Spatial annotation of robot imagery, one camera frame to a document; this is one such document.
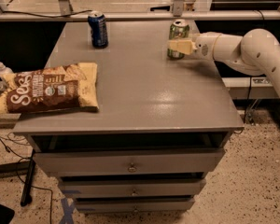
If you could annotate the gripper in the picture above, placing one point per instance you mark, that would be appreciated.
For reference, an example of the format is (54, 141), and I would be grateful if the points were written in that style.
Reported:
(203, 46)

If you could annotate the green soda can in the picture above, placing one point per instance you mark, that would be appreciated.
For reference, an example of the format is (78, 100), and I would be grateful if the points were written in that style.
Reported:
(178, 29)

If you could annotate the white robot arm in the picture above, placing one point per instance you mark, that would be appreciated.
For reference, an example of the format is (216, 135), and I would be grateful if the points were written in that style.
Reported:
(254, 54)

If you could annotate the blue soda can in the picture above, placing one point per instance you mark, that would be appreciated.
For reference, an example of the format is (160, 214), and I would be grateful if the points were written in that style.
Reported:
(96, 21)

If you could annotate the grey drawer cabinet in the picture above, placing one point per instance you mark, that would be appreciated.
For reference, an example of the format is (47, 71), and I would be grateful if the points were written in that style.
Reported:
(146, 102)

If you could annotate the brown yellow chip bag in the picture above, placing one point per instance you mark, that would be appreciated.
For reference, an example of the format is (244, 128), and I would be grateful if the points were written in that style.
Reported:
(57, 88)

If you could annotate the middle grey drawer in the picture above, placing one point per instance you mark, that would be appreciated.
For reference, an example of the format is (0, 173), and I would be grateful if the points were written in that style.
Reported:
(132, 188)

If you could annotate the grey drawer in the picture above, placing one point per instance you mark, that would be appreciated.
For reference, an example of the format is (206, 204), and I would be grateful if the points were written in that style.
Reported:
(141, 162)
(142, 205)
(132, 188)

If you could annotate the top grey drawer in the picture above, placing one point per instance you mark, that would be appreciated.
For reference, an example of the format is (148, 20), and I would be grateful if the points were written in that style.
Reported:
(141, 162)

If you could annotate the bottom grey drawer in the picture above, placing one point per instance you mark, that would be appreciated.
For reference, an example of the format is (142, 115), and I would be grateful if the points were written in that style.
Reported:
(142, 205)

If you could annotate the blue floor tape cross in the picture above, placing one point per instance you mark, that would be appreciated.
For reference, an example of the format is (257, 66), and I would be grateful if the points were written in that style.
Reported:
(70, 214)

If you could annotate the black stand leg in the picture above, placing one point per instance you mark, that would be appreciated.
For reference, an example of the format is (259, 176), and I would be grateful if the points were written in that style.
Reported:
(26, 197)

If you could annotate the metal frame rail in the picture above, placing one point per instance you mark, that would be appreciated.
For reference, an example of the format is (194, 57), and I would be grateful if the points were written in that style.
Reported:
(77, 10)

